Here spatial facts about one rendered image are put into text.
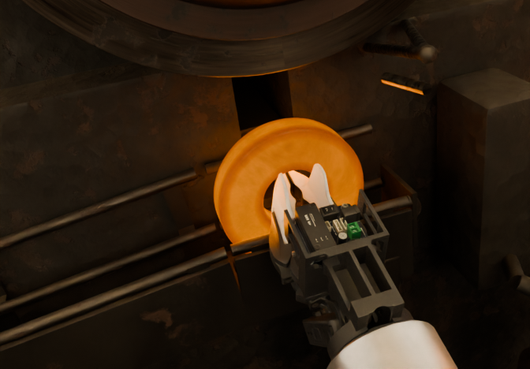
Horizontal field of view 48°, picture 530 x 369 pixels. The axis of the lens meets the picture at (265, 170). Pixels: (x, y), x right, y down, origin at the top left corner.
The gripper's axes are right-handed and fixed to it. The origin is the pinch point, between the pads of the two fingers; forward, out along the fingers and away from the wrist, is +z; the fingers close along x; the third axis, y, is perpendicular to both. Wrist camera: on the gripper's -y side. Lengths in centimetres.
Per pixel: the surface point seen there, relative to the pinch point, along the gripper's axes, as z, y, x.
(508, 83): 1.4, 5.2, -24.9
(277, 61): 1.1, 14.7, 0.6
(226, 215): -1.4, -0.4, 7.0
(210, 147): 6.9, 1.2, 6.5
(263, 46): 1.5, 16.1, 1.7
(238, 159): 0.6, 4.8, 4.9
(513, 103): -2.3, 5.9, -22.7
